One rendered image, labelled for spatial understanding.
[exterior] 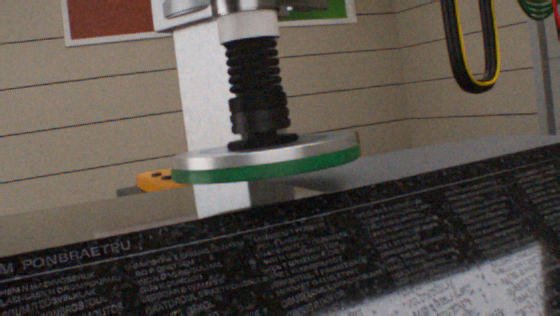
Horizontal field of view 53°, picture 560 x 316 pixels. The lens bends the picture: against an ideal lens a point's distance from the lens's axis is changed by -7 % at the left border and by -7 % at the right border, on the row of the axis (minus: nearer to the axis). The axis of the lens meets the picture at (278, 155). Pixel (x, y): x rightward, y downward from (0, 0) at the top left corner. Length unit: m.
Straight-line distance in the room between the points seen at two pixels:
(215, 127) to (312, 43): 6.28
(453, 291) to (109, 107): 6.34
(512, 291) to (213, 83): 1.00
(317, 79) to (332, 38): 0.60
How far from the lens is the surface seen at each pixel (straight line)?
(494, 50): 1.33
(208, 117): 1.49
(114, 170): 6.83
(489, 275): 0.66
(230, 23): 0.66
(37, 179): 6.76
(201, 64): 1.50
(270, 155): 0.58
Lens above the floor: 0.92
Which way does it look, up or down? 5 degrees down
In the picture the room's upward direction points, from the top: 7 degrees counter-clockwise
